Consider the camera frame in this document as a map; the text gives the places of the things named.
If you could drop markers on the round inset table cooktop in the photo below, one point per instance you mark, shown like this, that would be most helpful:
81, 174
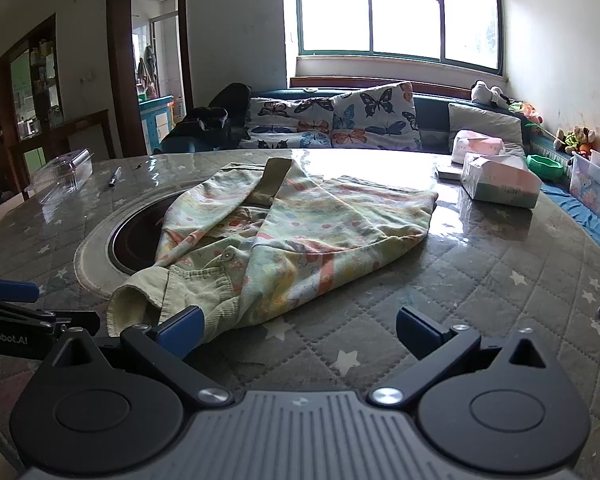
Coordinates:
92, 260

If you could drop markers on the hanging clothes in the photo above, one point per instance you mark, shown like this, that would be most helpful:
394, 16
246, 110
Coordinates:
147, 67

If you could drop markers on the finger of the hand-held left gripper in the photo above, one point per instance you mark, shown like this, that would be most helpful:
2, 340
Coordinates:
65, 322
11, 290

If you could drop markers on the small plush toys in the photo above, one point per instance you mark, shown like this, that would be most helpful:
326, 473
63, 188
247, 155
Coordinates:
575, 138

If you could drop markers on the pale green patterned shirt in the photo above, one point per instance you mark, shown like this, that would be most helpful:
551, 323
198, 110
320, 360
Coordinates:
305, 240

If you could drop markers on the green bowl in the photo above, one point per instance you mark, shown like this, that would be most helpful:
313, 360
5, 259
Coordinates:
545, 166

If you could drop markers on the long butterfly pillow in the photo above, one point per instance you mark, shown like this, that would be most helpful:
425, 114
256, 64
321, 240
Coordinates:
285, 110

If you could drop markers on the clear plastic storage boxes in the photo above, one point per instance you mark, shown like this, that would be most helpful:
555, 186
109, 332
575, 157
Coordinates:
500, 180

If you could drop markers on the black jacket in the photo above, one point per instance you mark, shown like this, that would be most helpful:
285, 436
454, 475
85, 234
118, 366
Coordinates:
232, 100

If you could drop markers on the dark wooden door frame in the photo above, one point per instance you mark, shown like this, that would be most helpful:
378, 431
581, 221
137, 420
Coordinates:
115, 60

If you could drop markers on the clear plastic container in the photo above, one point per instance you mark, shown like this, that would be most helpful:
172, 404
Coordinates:
60, 175

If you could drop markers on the white plush dog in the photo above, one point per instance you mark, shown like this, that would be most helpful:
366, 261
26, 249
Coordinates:
482, 92

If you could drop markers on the blue seat cloth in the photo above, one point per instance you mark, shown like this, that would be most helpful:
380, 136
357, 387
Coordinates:
580, 215

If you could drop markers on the square butterfly pillow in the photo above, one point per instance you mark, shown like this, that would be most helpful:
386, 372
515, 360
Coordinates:
375, 115

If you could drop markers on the blue cabinet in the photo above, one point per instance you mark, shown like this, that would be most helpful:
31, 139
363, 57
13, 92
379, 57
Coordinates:
155, 120

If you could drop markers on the pink tissue pack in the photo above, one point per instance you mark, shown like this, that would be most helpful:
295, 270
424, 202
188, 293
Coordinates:
475, 142

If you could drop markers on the flat butterfly pillow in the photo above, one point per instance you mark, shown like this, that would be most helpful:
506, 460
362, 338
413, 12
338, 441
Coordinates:
285, 138

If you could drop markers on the clear printed storage box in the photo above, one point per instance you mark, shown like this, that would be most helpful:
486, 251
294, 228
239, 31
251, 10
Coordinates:
592, 192

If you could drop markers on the grey cushion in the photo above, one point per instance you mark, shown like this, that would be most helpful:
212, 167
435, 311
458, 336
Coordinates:
485, 117

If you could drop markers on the teal sofa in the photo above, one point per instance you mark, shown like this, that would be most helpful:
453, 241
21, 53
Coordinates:
432, 115

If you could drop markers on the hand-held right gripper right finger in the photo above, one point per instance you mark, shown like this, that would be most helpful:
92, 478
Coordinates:
420, 332

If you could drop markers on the dark wooden side table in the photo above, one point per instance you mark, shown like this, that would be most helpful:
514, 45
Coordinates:
87, 120

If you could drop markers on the green framed window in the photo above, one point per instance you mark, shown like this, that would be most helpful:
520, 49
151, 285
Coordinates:
405, 10

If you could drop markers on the black bag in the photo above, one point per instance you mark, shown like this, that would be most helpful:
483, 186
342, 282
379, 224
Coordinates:
200, 125

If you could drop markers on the flat white box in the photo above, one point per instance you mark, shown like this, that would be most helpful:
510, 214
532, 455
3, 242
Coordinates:
447, 172

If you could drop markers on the wooden glass door cabinet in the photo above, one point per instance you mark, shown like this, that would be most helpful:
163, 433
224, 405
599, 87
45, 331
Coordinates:
15, 110

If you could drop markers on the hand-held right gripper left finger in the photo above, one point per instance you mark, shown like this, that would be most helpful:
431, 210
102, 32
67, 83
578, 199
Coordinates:
181, 331

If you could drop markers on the black pen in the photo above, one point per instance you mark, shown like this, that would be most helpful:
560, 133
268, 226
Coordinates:
114, 177

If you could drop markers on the pink plush toy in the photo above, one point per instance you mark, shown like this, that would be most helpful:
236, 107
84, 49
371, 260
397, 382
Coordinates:
532, 115

